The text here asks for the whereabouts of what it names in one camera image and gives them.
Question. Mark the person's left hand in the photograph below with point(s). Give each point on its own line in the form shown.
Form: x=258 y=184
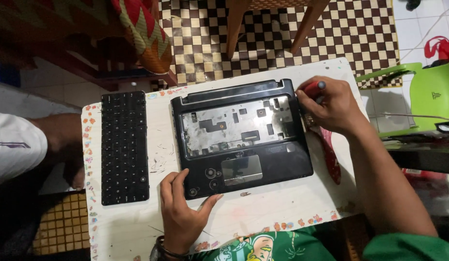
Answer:
x=181 y=214

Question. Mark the person's right hand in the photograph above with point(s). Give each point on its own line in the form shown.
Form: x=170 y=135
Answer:
x=329 y=108

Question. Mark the person's right fingers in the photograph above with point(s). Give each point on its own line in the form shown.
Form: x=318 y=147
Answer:
x=307 y=107

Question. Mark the red screwdriver with grey cap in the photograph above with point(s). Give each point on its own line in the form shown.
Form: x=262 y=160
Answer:
x=313 y=89

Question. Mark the black laptop base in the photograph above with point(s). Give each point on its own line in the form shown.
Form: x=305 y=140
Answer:
x=246 y=170

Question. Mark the red laptop lid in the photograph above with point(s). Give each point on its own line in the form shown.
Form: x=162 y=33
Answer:
x=329 y=156

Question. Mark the brown cream checkered mat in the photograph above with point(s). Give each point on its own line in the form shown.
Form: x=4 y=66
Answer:
x=275 y=40

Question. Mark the wooden chair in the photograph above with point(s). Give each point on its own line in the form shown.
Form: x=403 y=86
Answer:
x=235 y=25

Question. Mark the thin wooden stick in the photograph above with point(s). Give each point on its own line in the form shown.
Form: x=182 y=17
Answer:
x=416 y=116

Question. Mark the green plastic chair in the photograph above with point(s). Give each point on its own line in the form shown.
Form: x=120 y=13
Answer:
x=431 y=94

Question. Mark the black desk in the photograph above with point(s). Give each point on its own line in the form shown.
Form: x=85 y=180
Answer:
x=423 y=156

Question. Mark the green printed shirt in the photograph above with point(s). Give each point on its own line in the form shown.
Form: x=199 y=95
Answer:
x=282 y=246

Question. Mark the red plastic bag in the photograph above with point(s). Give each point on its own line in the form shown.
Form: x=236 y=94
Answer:
x=443 y=47

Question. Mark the colourful woven cloth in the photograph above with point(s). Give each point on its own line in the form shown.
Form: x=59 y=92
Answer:
x=144 y=32

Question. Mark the black detached laptop keyboard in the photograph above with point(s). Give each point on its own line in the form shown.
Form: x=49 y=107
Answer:
x=124 y=148

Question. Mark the dark wristwatch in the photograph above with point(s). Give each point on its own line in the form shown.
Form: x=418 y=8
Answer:
x=164 y=250

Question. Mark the dark wooden furniture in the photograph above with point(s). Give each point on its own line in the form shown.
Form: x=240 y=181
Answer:
x=101 y=69

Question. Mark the yellow checkered mat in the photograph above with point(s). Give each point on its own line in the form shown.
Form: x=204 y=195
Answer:
x=63 y=224

